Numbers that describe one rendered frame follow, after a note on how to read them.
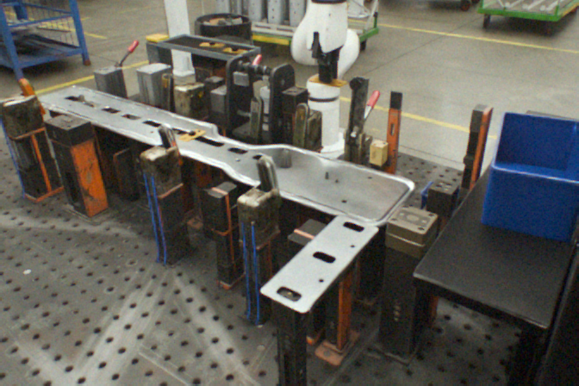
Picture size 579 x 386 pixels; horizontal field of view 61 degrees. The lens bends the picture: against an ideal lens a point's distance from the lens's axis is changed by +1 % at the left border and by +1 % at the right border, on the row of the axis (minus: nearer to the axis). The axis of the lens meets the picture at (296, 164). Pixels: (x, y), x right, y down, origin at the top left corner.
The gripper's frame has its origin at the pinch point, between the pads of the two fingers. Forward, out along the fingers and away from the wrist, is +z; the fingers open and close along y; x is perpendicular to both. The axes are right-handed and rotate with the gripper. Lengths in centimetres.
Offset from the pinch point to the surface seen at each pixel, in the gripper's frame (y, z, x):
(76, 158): 20, 34, -76
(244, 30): -226, 63, -216
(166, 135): 15.5, 19.3, -39.1
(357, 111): -14.8, 14.8, 0.3
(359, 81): -13.2, 6.1, 1.2
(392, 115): -14.8, 13.7, 9.8
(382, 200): 2.0, 27.5, 15.9
